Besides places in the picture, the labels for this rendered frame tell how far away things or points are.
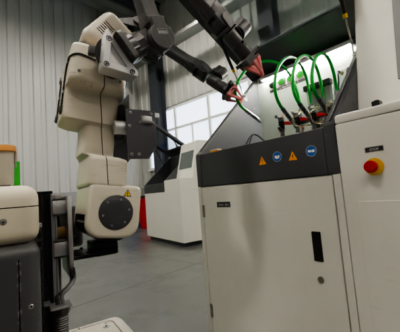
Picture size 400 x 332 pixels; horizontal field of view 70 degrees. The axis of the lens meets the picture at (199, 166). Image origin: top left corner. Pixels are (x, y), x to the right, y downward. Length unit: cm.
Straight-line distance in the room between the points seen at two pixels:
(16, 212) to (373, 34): 133
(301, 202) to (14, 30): 788
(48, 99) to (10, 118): 98
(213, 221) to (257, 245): 26
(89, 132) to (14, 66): 705
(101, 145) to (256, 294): 84
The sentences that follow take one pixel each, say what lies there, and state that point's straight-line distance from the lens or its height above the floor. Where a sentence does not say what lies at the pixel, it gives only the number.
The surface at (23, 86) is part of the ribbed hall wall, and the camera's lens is 786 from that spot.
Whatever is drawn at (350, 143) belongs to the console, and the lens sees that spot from 101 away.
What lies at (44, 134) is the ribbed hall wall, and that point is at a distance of 772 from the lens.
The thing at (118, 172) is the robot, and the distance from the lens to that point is 91.
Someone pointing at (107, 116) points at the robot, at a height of 103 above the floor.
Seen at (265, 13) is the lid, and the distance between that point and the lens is 169.
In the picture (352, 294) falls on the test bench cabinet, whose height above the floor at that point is 41.
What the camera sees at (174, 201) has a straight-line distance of 426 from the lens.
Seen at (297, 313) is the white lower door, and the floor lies 30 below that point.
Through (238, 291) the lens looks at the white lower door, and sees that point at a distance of 136.
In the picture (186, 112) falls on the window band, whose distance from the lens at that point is 758.
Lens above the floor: 77
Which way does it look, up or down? 5 degrees up
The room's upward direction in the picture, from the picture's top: 5 degrees counter-clockwise
